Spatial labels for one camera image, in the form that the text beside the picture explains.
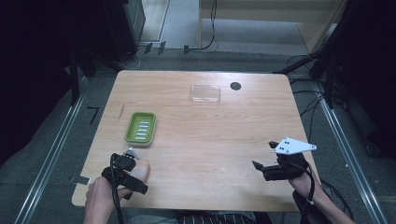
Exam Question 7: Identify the black floor cables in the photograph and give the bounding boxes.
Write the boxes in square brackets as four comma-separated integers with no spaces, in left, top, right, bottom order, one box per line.
[286,54,331,144]

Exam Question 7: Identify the clear plastic container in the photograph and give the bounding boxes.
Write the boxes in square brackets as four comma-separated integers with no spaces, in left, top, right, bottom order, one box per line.
[189,83,222,106]

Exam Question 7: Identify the hanging black cable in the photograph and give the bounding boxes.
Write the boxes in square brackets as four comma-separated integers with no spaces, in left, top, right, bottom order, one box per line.
[183,0,219,55]

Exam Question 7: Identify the black cabinet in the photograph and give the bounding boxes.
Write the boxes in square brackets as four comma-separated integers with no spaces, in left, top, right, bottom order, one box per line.
[102,0,147,63]

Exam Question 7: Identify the person's left hand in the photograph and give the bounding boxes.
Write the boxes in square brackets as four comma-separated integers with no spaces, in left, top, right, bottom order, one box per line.
[82,159,150,224]

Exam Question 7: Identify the left hand-held gripper cable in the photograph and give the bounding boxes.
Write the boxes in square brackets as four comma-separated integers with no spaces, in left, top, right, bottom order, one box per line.
[109,152,126,224]

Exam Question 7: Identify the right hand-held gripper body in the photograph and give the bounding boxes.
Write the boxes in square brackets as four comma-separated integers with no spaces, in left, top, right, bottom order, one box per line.
[262,136,318,182]

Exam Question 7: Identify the grey tape strip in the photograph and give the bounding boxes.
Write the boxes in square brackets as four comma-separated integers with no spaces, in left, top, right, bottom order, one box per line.
[74,175,92,186]

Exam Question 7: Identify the person's right hand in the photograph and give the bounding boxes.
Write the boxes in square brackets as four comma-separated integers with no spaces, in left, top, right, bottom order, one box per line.
[287,172,318,201]

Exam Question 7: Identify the black metal stand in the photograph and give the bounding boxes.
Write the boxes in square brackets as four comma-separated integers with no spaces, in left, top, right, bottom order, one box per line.
[64,46,125,106]
[273,0,368,110]

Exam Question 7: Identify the light wooden furniture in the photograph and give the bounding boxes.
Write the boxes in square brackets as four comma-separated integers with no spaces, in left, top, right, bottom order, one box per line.
[198,0,349,54]

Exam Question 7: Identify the green soap dish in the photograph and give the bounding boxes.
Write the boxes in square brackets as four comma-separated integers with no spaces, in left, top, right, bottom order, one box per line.
[124,111,158,148]

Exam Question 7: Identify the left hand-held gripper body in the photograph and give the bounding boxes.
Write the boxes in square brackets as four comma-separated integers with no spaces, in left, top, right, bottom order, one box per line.
[100,147,149,201]

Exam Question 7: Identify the hand-held gripper cable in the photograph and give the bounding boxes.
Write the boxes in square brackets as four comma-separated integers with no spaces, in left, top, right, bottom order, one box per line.
[289,161,317,224]
[109,152,126,224]

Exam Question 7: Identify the metal floor rail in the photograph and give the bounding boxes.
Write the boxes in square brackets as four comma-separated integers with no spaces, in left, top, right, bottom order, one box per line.
[13,77,89,224]
[314,82,390,224]

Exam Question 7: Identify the right hand-held gripper cable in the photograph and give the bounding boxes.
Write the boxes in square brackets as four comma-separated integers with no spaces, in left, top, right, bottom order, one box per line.
[289,161,317,224]

